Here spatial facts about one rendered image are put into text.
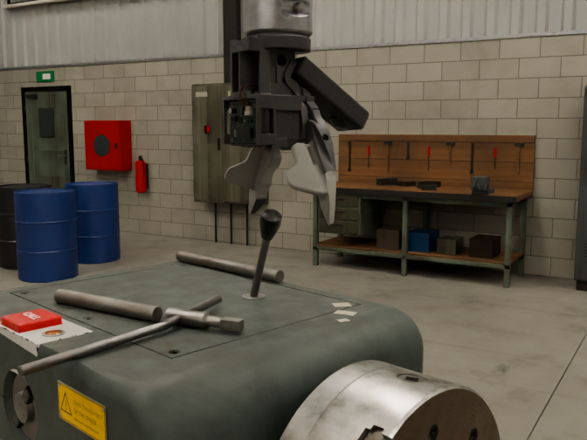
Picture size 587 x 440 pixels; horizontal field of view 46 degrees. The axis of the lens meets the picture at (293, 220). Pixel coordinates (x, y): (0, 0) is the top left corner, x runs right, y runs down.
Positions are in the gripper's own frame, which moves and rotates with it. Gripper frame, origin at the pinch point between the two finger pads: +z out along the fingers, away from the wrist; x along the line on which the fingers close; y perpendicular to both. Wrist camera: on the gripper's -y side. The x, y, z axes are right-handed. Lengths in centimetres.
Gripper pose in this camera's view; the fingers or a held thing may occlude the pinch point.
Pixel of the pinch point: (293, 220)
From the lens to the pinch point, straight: 78.4
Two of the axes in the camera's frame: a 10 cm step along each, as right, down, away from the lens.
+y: -8.1, 0.7, -5.9
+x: 5.9, 0.9, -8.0
